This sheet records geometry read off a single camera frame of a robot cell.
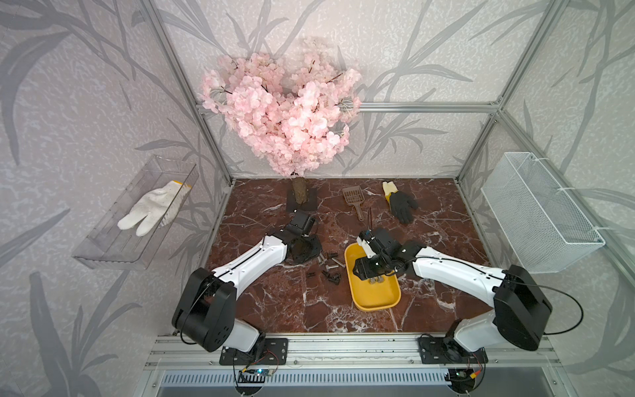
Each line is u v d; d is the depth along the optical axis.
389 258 0.63
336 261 0.92
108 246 0.61
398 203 1.09
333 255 0.95
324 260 0.93
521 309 0.42
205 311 0.42
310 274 0.89
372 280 0.87
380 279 0.87
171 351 0.75
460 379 0.72
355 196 1.14
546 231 0.62
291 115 0.66
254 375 0.72
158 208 0.67
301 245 0.72
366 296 0.85
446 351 0.66
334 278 0.87
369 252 0.74
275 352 0.73
